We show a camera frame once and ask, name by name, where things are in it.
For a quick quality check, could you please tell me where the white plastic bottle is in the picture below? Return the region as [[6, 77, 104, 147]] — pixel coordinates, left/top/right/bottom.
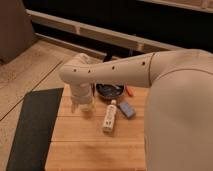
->
[[102, 100, 117, 132]]

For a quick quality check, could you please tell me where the dark grey floor mat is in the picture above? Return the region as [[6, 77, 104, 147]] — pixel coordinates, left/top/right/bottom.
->
[[6, 88, 63, 171]]

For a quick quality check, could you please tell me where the beige couch corner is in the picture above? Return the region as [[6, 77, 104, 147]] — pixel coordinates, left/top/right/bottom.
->
[[0, 0, 36, 63]]

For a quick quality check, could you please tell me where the blue sponge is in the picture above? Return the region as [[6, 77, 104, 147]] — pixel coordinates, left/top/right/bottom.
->
[[119, 101, 136, 118]]

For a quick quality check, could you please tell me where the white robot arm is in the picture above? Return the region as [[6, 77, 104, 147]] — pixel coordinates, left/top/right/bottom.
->
[[60, 49, 213, 171]]

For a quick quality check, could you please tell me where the dark ceramic bowl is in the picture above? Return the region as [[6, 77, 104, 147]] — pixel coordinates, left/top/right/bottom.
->
[[96, 84, 124, 99]]

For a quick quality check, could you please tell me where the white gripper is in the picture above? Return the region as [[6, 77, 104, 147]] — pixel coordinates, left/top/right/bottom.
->
[[70, 83, 93, 112]]

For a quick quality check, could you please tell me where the orange marker pen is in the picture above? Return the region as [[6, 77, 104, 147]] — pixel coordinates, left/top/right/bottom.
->
[[125, 86, 134, 97]]

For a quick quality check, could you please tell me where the white wall shelf rail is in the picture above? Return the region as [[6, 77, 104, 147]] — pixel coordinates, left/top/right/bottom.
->
[[26, 9, 179, 53]]

